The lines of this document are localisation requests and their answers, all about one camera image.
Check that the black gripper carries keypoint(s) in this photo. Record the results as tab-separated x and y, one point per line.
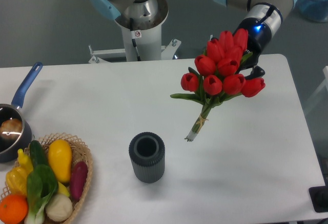
251	37

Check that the bread roll in pan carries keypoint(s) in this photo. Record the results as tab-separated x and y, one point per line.
11	129

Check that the dark grey ribbed vase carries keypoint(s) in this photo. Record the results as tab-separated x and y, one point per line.
147	155

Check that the yellow squash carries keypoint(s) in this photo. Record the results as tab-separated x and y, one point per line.
60	160

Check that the orange fruit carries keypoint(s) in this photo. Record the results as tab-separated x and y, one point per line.
14	209

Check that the black device at table edge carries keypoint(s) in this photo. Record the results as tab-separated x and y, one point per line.
319	198

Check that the woven wicker basket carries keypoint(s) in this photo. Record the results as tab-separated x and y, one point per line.
80	152

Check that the green bok choy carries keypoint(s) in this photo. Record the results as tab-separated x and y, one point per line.
41	186

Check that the purple eggplant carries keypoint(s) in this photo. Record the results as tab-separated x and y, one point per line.
78	180

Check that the yellow bell pepper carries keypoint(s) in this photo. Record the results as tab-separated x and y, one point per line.
16	180

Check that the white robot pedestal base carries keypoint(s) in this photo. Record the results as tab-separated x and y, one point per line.
141	28

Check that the beige garlic bulb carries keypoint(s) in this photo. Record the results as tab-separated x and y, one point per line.
59	208

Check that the blue handled saucepan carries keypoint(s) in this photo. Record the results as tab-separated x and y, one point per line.
9	148

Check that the green cucumber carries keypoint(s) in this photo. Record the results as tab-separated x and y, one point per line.
37	154

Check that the red tulip bouquet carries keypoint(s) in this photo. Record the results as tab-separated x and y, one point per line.
217	76

